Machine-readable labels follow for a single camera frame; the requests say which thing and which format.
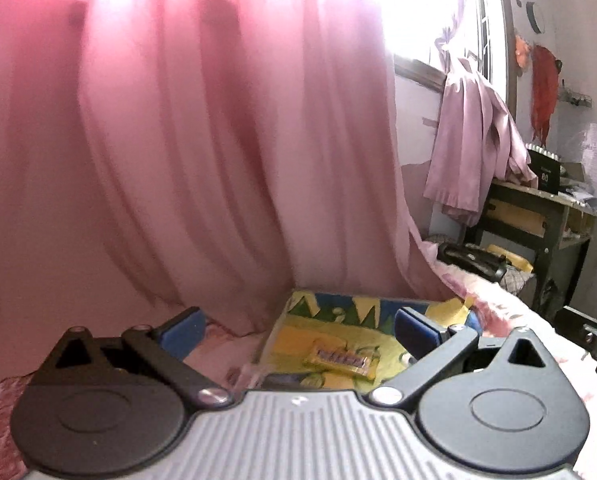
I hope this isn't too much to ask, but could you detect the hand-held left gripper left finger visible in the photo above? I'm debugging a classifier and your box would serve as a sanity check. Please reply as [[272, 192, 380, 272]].
[[31, 306, 234, 411]]

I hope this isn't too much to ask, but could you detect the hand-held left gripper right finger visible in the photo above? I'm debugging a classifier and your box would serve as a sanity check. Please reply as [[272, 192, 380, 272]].
[[369, 306, 561, 408]]

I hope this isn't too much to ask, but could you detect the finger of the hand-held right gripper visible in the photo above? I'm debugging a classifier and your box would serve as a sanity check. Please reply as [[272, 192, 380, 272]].
[[553, 305, 597, 378]]

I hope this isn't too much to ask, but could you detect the small yellow snack packet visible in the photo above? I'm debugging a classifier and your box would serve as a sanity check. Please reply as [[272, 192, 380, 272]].
[[303, 340, 381, 380]]

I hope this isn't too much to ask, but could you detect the colourful painted cardboard box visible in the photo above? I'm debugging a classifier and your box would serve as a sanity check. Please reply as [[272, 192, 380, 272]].
[[256, 287, 481, 393]]

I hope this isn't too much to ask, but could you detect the grey quilted cushion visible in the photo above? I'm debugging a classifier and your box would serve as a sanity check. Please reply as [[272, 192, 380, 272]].
[[498, 267, 536, 306]]

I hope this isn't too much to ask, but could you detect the yellow flat item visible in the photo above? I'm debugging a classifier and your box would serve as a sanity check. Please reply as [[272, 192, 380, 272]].
[[485, 245, 535, 273]]

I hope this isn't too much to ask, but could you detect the black bag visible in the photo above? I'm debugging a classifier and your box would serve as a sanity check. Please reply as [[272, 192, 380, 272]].
[[437, 242, 509, 283]]

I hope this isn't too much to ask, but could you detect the desk paper clutter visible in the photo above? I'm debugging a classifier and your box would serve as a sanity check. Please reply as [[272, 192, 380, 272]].
[[558, 162, 597, 207]]

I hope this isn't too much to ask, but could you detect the pink curtain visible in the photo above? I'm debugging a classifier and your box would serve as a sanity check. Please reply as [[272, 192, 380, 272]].
[[0, 0, 459, 386]]

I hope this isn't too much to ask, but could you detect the tied lilac curtain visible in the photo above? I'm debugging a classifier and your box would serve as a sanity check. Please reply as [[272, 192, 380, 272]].
[[423, 0, 538, 227]]

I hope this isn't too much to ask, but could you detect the red hanging cloth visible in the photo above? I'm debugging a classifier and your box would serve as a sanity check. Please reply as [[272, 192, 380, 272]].
[[529, 45, 563, 145]]

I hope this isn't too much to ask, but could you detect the window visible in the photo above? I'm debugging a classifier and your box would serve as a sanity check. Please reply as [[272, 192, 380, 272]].
[[383, 0, 516, 111]]

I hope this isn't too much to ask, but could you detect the wooden desk with metal frame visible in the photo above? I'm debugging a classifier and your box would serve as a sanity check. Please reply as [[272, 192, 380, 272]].
[[465, 180, 597, 321]]

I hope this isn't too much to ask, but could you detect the wall hook rack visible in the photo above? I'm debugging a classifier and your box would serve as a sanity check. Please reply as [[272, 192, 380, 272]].
[[558, 87, 593, 108]]

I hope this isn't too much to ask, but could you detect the orange wall ornament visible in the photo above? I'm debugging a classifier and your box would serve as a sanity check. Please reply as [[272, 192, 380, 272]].
[[515, 35, 533, 78]]

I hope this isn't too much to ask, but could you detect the round wall fixture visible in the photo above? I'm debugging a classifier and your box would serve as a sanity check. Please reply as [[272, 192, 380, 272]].
[[525, 1, 546, 33]]

